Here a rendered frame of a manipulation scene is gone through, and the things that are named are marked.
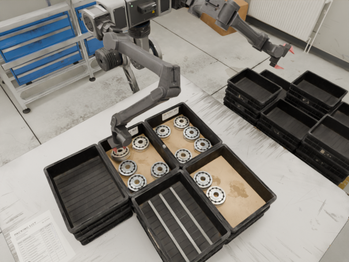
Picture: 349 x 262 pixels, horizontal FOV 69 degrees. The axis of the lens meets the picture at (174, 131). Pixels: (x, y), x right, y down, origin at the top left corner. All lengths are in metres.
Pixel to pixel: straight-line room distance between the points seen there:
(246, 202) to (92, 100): 2.24
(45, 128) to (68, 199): 1.64
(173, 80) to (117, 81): 2.34
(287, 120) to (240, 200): 1.26
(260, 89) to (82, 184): 1.79
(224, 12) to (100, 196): 1.06
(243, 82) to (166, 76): 1.67
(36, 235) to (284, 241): 1.30
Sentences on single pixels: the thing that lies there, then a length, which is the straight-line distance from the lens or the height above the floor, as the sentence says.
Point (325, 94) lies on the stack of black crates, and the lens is 2.76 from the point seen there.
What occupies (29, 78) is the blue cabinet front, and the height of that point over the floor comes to 0.36.
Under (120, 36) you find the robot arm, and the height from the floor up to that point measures 1.46.
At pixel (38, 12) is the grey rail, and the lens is 2.89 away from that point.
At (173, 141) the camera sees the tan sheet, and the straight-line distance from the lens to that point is 1.57.
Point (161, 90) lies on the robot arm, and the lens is 0.98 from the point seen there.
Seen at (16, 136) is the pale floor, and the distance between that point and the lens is 3.08.
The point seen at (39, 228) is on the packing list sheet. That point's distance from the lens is 1.62.
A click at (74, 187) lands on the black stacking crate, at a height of 0.83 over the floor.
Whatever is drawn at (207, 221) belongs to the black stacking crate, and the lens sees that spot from 1.35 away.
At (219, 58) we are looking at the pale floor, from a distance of 3.71.
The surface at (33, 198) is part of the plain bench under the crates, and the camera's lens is 1.72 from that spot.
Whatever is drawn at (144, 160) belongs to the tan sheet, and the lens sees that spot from 1.50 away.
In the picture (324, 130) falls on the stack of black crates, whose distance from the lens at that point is 2.42.
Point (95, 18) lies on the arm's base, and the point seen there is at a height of 1.50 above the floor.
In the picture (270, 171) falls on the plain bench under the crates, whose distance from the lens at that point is 1.72.
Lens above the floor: 2.09
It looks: 51 degrees down
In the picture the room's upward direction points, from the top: 1 degrees clockwise
